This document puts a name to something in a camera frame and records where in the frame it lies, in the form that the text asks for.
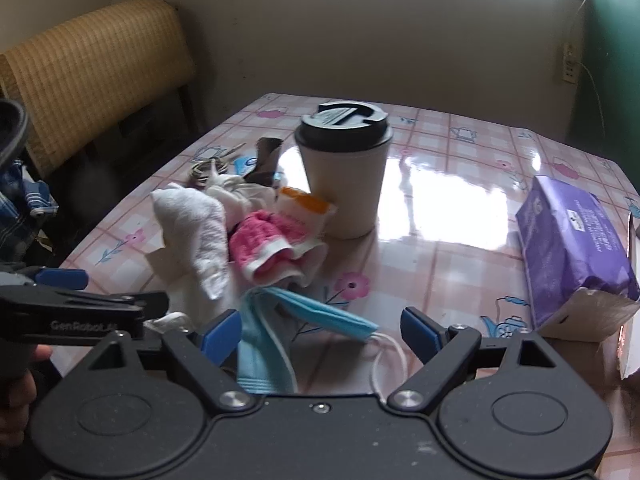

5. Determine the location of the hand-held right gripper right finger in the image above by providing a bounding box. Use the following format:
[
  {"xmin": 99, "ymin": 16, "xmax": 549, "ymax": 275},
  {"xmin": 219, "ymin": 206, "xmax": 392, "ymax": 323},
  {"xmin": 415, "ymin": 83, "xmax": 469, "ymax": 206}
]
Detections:
[{"xmin": 387, "ymin": 306, "xmax": 566, "ymax": 413}]

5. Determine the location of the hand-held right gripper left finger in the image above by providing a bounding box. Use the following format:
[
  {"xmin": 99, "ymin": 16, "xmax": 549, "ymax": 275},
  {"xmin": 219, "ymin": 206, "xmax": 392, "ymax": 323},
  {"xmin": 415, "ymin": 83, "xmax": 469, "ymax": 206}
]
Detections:
[{"xmin": 82, "ymin": 309, "xmax": 256, "ymax": 411}]

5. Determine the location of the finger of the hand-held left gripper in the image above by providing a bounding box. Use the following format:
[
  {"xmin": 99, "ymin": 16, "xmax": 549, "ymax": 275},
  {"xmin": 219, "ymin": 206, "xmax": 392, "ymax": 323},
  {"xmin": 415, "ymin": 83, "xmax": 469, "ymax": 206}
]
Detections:
[
  {"xmin": 75, "ymin": 291, "xmax": 170, "ymax": 322},
  {"xmin": 35, "ymin": 269, "xmax": 88, "ymax": 291}
]

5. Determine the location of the white cloth piece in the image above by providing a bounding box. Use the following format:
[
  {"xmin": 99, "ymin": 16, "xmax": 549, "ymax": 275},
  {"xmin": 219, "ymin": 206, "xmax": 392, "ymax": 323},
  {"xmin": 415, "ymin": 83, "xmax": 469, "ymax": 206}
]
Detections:
[{"xmin": 142, "ymin": 311, "xmax": 188, "ymax": 335}]

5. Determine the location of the blue face mask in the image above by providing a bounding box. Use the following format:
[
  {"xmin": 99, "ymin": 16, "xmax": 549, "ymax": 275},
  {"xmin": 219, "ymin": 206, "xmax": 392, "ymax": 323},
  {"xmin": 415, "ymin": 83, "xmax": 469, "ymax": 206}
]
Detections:
[{"xmin": 235, "ymin": 287, "xmax": 416, "ymax": 403}]

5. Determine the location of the grey usb cable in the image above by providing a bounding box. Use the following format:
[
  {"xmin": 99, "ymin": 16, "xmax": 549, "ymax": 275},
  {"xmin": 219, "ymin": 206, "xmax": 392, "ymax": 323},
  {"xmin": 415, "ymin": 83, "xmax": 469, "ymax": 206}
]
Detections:
[{"xmin": 187, "ymin": 142, "xmax": 248, "ymax": 191}]

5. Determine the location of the cream paper cup black lid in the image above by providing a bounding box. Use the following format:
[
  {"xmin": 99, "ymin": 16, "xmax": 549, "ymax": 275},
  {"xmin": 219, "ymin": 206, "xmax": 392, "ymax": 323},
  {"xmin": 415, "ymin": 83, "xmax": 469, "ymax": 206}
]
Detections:
[{"xmin": 294, "ymin": 101, "xmax": 395, "ymax": 240}]

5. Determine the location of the brown sock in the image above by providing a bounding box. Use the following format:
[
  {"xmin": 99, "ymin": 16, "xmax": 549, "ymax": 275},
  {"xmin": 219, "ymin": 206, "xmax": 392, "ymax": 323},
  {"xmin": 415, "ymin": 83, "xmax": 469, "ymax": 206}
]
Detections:
[{"xmin": 247, "ymin": 137, "xmax": 283, "ymax": 186}]

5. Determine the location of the person's left hand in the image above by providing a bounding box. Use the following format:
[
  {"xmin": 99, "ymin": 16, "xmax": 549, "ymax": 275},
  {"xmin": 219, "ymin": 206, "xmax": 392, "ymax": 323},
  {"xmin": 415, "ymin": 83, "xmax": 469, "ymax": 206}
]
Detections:
[{"xmin": 0, "ymin": 349, "xmax": 53, "ymax": 448}]

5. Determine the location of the white towel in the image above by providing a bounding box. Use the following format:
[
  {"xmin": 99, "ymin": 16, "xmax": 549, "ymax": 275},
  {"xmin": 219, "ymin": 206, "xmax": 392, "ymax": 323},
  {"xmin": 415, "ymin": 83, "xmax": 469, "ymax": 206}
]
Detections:
[{"xmin": 145, "ymin": 182, "xmax": 233, "ymax": 301}]

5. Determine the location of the pink sock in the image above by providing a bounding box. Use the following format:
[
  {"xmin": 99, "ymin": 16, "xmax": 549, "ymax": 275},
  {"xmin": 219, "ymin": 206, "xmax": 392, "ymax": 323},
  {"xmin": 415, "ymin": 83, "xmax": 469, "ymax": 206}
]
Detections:
[{"xmin": 229, "ymin": 210, "xmax": 321, "ymax": 286}]

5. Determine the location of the pink checked tablecloth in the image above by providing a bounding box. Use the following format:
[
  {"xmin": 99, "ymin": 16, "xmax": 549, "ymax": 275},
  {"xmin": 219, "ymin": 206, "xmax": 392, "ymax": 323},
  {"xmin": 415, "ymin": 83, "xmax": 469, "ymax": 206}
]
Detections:
[{"xmin": 50, "ymin": 92, "xmax": 640, "ymax": 461}]

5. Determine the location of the white sock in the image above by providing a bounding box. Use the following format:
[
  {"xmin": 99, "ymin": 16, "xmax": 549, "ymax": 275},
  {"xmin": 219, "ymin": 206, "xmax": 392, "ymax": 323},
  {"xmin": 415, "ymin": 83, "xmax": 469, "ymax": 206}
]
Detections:
[{"xmin": 205, "ymin": 172, "xmax": 281, "ymax": 221}]

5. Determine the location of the orange white tissue packet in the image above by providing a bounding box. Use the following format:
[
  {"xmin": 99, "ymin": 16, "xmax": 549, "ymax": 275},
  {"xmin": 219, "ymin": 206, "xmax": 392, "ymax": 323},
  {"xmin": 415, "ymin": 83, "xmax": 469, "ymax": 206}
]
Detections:
[{"xmin": 272, "ymin": 186, "xmax": 337, "ymax": 241}]

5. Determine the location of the dark round object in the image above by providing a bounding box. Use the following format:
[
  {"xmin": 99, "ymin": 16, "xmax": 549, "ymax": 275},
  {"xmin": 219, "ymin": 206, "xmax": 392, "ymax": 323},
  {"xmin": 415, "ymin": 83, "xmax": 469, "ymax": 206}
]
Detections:
[{"xmin": 0, "ymin": 99, "xmax": 31, "ymax": 171}]

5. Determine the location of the purple tissue pack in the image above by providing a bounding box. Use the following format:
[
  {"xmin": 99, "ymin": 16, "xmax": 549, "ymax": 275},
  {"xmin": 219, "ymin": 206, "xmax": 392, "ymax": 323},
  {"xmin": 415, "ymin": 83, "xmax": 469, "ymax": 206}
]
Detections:
[{"xmin": 515, "ymin": 175, "xmax": 640, "ymax": 328}]

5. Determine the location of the woven mat covered chair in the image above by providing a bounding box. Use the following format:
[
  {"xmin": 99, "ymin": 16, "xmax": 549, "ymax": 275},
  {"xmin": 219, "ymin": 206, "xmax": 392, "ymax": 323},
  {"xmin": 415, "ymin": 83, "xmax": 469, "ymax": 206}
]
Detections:
[{"xmin": 0, "ymin": 0, "xmax": 201, "ymax": 196}]

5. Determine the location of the green door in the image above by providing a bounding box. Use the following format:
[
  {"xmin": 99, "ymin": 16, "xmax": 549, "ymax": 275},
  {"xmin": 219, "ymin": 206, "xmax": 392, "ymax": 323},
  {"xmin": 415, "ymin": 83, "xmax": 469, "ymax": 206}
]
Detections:
[{"xmin": 565, "ymin": 0, "xmax": 640, "ymax": 201}]

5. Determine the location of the wall socket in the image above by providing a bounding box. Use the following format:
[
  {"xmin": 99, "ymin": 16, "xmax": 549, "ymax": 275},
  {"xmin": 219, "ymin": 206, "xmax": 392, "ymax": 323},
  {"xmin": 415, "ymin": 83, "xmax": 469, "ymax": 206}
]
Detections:
[{"xmin": 560, "ymin": 42, "xmax": 581, "ymax": 84}]

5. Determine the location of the white wall cable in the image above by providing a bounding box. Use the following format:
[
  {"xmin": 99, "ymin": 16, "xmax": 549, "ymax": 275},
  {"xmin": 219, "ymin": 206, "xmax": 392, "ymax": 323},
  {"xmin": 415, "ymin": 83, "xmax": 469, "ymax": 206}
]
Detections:
[{"xmin": 567, "ymin": 0, "xmax": 606, "ymax": 126}]

